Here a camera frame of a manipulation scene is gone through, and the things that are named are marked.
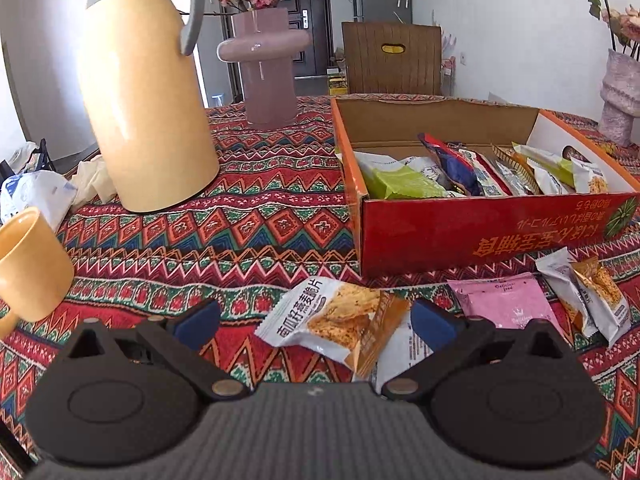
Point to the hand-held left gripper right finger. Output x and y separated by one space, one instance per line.
435 322

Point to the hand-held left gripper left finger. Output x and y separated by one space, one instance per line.
200 317

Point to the pink snack packet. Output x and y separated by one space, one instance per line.
505 302

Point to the red cardboard box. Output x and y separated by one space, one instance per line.
450 240

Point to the grey white snack packet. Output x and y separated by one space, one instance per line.
562 285

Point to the red blue snack packet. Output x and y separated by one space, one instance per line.
460 170

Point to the white printed snack packet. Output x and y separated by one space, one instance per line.
425 167

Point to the white green snack packet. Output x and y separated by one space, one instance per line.
550 170

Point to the cream cloth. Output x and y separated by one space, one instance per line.
92 182

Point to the yellow mug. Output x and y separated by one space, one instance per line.
35 265

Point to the white plastic bag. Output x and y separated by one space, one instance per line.
35 195

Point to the yellow thermos jug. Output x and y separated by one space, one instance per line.
150 110

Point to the black bag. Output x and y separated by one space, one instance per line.
42 160

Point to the smooth pink vase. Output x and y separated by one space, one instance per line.
270 85

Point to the wooden chair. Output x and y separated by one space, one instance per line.
365 65

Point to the textured pink vase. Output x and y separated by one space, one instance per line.
620 100

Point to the dark brown door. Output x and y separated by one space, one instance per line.
312 50

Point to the dried pink roses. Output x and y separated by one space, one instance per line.
627 22

